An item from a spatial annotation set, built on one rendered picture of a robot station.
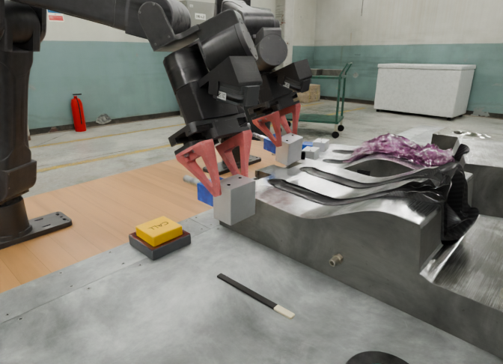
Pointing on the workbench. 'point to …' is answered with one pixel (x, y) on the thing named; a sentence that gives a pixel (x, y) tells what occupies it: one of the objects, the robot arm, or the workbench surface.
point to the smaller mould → (446, 135)
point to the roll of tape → (375, 358)
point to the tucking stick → (257, 296)
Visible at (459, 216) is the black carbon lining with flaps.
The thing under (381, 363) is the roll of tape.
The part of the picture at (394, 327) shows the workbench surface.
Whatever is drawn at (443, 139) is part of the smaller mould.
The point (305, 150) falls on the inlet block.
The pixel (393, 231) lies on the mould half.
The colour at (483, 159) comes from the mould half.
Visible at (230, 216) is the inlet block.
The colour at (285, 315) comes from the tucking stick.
